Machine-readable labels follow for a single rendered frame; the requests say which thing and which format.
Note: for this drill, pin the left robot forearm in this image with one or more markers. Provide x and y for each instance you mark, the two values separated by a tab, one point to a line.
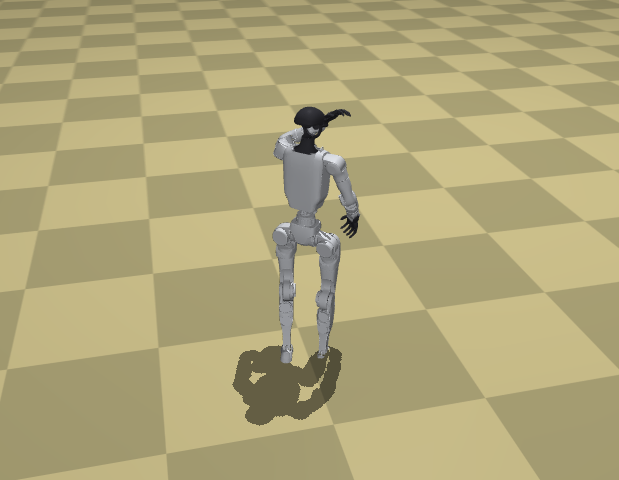
297	133

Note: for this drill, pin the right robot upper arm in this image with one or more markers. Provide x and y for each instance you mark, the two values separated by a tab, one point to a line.
335	165

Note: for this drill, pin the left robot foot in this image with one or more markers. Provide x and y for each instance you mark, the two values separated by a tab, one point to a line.
286	355

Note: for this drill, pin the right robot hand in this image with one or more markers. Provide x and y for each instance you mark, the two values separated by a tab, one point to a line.
353	225

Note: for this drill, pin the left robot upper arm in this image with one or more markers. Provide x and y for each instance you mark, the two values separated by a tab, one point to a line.
281	145

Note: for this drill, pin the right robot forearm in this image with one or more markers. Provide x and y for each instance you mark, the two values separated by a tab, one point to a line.
352	211

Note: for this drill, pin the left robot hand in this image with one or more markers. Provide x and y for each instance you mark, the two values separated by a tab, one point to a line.
332	115

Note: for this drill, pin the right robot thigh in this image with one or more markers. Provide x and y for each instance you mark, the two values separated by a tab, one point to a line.
329	249

